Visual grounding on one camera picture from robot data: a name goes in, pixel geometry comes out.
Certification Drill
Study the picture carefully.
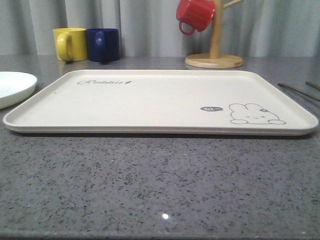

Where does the red ribbed mug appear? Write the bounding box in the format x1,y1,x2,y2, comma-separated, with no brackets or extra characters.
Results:
176,0,216,36

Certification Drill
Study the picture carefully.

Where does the cream rabbit serving tray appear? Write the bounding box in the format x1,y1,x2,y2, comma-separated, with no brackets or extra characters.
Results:
3,70,319,136

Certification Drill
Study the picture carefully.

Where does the white round plate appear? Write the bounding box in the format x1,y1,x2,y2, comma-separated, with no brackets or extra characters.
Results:
0,71,38,109

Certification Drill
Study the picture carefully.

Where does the silver metal fork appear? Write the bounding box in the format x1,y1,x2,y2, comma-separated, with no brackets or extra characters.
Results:
277,82,320,107

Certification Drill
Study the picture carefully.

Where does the wooden mug tree stand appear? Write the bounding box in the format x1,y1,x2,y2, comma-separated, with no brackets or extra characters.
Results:
184,0,244,69

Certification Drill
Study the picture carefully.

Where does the dark blue mug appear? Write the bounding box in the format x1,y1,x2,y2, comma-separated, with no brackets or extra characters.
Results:
85,28,120,62

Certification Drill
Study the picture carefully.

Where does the yellow mug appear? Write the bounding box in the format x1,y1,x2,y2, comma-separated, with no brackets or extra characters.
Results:
53,28,88,62

